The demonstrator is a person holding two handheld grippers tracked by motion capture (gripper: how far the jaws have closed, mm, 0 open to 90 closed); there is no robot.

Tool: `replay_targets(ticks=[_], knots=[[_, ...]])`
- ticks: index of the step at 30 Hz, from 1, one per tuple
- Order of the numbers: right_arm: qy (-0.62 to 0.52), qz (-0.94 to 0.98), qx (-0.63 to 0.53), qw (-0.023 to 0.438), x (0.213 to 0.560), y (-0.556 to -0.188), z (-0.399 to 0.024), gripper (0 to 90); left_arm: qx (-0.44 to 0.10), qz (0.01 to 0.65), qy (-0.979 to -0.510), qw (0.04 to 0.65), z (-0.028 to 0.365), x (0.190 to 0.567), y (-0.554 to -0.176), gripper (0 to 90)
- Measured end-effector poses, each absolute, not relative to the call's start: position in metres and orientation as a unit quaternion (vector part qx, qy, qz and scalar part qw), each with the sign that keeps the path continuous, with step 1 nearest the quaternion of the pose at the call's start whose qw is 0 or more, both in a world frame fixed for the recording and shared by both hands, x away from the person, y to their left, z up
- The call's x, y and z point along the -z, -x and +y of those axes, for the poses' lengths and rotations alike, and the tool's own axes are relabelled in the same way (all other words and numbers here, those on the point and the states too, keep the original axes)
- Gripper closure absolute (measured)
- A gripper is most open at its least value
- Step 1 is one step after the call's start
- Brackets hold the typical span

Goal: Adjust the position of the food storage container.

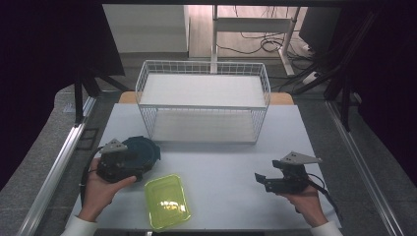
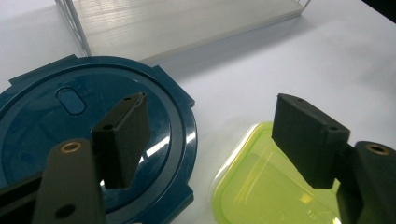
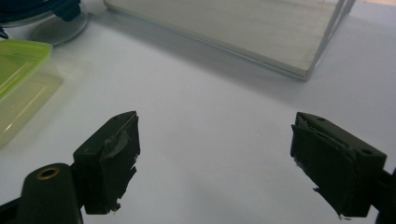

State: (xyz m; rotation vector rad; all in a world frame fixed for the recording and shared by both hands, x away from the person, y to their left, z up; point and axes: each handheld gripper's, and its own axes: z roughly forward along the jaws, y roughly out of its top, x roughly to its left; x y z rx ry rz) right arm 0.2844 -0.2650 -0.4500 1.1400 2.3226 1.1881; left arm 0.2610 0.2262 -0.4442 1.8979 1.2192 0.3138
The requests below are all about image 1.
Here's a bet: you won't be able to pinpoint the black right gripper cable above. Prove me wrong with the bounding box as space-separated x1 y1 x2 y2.
307 172 342 221

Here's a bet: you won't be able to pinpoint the round container with dark teal lid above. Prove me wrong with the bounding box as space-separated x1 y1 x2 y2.
121 136 162 174

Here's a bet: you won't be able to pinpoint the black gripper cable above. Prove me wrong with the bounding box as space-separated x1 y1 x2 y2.
79 146 105 208
307 172 342 221

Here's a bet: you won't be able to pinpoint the wooden table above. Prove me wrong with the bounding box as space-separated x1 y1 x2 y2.
117 90 295 106

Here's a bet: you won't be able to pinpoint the yellow-green rectangular plastic container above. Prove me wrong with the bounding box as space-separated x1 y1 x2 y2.
144 173 192 230

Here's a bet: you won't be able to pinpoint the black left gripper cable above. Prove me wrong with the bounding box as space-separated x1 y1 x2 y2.
79 146 105 208

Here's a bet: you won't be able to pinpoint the white cabinet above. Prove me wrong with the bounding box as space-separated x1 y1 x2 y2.
101 4 191 54

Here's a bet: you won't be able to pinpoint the dark box under desk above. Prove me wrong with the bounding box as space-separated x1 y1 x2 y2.
298 6 342 55

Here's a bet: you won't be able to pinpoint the black metal stand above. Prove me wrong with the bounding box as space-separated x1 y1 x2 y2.
291 9 378 132
73 63 132 127

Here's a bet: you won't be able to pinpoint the black curtain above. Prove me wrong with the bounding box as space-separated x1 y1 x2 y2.
0 0 126 191
330 0 417 188

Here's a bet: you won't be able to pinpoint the white wire two-tier rack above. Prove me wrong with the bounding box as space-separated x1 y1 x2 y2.
135 59 271 146

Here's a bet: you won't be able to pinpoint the person's left hand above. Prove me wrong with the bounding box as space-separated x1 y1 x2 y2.
78 157 138 223

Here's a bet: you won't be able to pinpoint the white metal desk frame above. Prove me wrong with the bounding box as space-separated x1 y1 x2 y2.
210 4 302 77

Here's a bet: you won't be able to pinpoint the black floor cables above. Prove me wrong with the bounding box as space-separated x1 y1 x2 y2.
215 5 316 62

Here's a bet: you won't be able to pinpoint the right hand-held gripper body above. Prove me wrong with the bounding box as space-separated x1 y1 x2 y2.
265 150 324 195

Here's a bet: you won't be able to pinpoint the white table cover board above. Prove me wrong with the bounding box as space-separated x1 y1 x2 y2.
64 102 342 231

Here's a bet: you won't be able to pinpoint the aluminium rail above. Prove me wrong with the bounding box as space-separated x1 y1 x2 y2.
325 99 406 236
16 96 98 236

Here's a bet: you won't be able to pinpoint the white power strip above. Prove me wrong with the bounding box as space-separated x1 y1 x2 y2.
301 71 320 86

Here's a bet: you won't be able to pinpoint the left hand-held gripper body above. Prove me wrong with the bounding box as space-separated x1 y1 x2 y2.
96 138 146 184

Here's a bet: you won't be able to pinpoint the person's right hand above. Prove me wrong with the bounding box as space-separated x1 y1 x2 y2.
276 185 328 229

